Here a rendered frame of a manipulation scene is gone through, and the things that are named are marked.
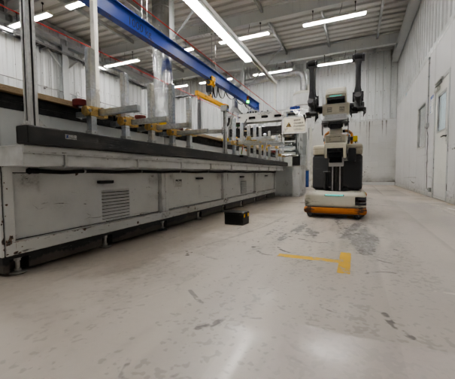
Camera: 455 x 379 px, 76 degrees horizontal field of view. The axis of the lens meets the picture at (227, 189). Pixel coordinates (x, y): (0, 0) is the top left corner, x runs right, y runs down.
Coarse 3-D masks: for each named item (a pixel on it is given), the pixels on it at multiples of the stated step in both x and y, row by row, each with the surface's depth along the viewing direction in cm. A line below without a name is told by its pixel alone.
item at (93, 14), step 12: (96, 0) 272; (204, 0) 328; (96, 12) 272; (216, 12) 356; (96, 24) 272; (96, 36) 273; (96, 48) 273; (96, 60) 273; (252, 60) 497; (96, 72) 273; (264, 72) 567; (96, 84) 273; (96, 96) 274
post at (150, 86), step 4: (148, 84) 198; (152, 84) 198; (148, 88) 198; (152, 88) 199; (148, 92) 198; (152, 92) 199; (148, 96) 199; (152, 96) 199; (148, 100) 199; (152, 100) 199; (148, 104) 199; (152, 104) 199; (148, 108) 199; (152, 108) 199; (148, 112) 199; (152, 112) 199; (148, 116) 200; (152, 116) 199; (148, 132) 200; (152, 132) 199; (148, 136) 200; (152, 136) 199
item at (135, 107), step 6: (108, 108) 154; (114, 108) 152; (120, 108) 150; (126, 108) 149; (132, 108) 147; (138, 108) 147; (78, 114) 163; (102, 114) 156; (108, 114) 156; (114, 114) 156
